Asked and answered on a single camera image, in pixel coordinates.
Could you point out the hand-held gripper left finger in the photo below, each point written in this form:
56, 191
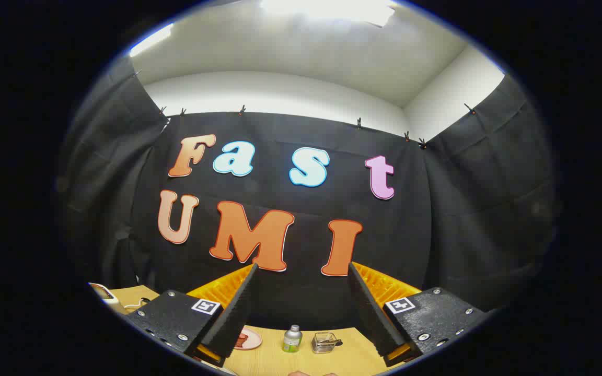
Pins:
238, 308

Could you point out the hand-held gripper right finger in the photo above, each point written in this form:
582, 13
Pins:
366, 308

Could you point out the brown meat slices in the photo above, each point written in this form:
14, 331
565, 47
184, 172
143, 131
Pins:
241, 340

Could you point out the pink plate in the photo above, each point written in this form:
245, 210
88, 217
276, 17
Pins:
254, 342

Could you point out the green bottle with silver cap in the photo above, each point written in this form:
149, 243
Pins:
292, 339

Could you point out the cream white toaster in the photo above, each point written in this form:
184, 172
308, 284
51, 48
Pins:
110, 302

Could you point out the row of small cloth clips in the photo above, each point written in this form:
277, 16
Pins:
242, 109

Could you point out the ceiling light panel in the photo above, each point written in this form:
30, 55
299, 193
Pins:
149, 39

